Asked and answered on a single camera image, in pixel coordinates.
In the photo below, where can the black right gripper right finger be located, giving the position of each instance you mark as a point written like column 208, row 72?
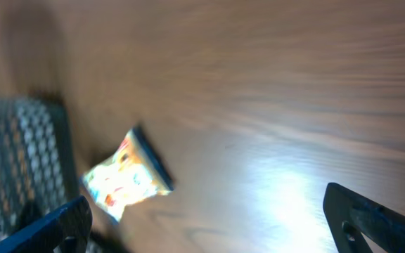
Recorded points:
column 352, row 218

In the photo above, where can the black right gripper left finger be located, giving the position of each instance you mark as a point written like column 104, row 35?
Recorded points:
column 67, row 228

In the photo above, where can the grey plastic mesh basket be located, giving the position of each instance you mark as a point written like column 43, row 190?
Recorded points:
column 36, row 162

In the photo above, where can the yellow snack chip bag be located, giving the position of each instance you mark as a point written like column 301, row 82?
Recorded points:
column 134, row 173

